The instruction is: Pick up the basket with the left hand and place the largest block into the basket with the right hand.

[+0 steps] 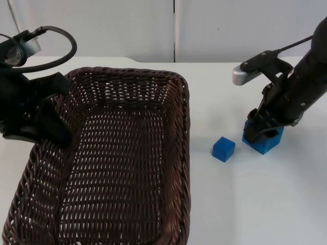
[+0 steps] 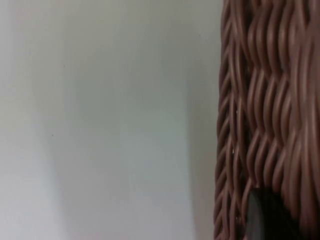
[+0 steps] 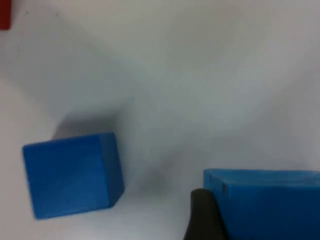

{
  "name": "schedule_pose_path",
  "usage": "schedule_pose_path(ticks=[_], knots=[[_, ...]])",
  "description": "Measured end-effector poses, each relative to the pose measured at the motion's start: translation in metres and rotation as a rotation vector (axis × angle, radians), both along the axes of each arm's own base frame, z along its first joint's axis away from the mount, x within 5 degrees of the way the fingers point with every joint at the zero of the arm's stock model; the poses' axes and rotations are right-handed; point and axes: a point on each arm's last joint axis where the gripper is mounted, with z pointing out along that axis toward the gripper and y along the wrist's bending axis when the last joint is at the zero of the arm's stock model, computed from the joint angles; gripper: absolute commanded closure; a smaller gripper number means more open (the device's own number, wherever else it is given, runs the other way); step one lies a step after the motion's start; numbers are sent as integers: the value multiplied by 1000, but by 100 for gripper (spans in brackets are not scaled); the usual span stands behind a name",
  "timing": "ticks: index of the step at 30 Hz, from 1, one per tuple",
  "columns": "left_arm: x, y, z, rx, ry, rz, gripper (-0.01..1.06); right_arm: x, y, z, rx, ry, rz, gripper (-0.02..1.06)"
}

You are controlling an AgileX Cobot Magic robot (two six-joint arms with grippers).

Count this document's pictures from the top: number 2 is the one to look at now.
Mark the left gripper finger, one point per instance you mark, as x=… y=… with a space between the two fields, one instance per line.
x=270 y=220

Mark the dark brown wicker basket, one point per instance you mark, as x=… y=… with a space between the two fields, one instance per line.
x=275 y=100

